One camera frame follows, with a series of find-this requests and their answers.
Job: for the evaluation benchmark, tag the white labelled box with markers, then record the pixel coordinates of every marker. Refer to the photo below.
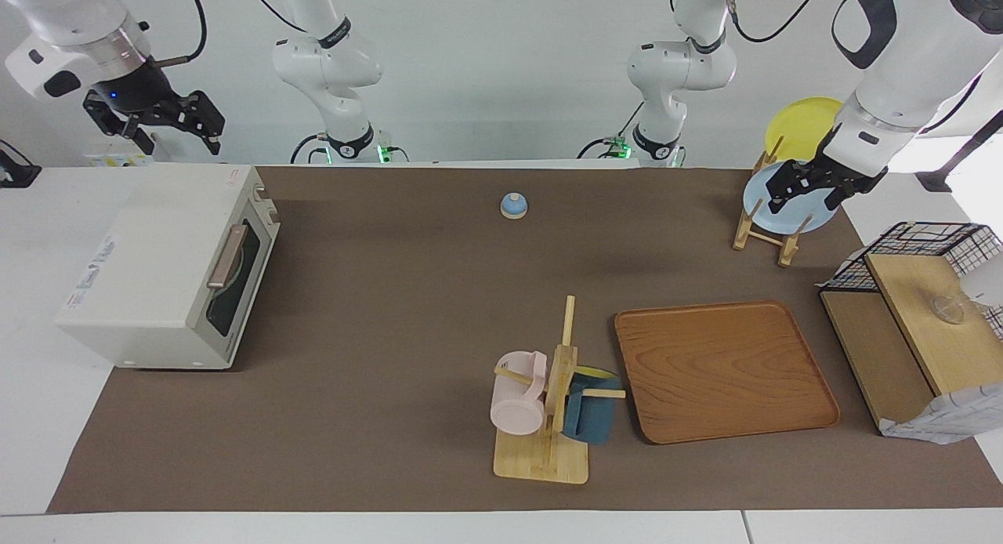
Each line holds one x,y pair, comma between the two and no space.
117,160

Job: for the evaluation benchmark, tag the small blue call bell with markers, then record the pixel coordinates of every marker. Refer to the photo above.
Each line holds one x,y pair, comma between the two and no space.
514,207

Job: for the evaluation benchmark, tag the wooden mug rack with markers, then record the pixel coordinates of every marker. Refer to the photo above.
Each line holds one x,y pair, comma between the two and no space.
541,459

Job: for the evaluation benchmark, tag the small clear glass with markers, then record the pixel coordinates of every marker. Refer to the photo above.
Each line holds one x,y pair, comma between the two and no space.
950,313

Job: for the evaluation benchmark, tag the pink mug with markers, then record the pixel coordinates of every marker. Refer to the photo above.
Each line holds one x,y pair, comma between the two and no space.
517,407

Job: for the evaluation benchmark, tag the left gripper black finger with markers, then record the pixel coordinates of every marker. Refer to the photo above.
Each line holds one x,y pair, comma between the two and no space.
832,197
787,182

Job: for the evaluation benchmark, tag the large light wooden board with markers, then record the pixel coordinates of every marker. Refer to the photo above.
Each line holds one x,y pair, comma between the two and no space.
925,332

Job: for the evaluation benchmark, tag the black stand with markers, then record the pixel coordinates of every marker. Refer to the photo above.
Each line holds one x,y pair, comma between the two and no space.
940,179

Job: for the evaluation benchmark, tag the white rounded object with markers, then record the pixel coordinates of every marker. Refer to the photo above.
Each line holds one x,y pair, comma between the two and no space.
989,281

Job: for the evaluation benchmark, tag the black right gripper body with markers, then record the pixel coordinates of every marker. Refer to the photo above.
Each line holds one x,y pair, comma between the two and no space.
141,89

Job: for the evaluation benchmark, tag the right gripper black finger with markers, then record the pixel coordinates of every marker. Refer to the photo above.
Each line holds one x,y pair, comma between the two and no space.
205,117
110,109

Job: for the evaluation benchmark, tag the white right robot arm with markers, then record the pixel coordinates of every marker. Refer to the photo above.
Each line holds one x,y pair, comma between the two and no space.
329,66

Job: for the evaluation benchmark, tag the light blue plate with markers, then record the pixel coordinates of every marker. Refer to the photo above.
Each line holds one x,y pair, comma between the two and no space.
807,219

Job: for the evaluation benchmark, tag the black clamp mount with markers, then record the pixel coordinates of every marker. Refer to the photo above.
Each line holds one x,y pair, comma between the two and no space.
16,172

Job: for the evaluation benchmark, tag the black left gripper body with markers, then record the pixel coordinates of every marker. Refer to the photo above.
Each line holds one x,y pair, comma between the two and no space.
846,177

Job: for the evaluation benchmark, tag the wooden plate rack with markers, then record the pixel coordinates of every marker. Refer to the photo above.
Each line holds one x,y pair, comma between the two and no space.
743,230

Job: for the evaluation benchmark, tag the brown table mat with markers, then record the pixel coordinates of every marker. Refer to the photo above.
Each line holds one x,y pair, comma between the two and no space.
392,293

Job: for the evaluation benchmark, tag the white toaster oven body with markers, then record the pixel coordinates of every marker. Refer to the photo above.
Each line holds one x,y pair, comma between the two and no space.
149,254

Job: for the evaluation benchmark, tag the brown wooden tray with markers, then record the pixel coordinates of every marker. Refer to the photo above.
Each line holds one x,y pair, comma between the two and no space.
721,371

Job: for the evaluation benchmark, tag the yellow plate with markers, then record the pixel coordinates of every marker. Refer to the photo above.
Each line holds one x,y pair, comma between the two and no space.
803,125

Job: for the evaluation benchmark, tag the dark blue mug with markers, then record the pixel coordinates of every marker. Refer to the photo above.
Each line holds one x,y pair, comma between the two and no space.
592,420

